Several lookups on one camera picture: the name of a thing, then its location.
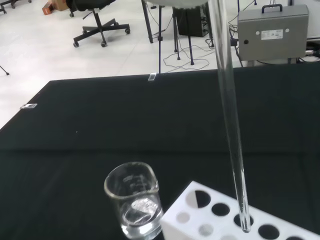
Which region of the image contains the black speaker box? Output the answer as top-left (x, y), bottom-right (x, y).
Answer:
top-left (172, 4), bottom-right (214, 38)

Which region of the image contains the black office chair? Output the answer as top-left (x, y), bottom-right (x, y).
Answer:
top-left (66, 0), bottom-right (132, 48)

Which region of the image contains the brown cardboard box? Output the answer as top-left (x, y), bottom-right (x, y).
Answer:
top-left (41, 0), bottom-right (69, 16)

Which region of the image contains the black bench cloth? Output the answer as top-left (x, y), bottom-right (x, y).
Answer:
top-left (0, 61), bottom-right (320, 240)

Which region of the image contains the glass beaker with water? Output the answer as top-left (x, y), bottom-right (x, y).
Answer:
top-left (103, 161), bottom-right (165, 240)

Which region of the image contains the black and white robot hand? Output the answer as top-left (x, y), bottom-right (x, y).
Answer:
top-left (143, 0), bottom-right (210, 7)

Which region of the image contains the black desk leg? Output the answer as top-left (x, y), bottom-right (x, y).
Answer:
top-left (141, 0), bottom-right (154, 44)

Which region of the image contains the grey metal equipment box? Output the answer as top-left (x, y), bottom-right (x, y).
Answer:
top-left (236, 4), bottom-right (310, 68)

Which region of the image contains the black floor cable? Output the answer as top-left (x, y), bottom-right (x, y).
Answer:
top-left (163, 46), bottom-right (211, 70)

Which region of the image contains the black tripod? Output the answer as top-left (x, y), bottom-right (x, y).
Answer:
top-left (171, 7), bottom-right (196, 66)

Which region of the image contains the white test tube rack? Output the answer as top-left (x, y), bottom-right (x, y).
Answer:
top-left (159, 180), bottom-right (320, 240)

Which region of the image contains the thin dark stand pole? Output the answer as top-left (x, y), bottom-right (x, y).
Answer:
top-left (157, 4), bottom-right (164, 75)

